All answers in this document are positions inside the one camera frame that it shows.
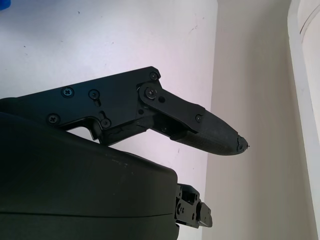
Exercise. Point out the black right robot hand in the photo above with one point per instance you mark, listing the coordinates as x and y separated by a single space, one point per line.
75 187

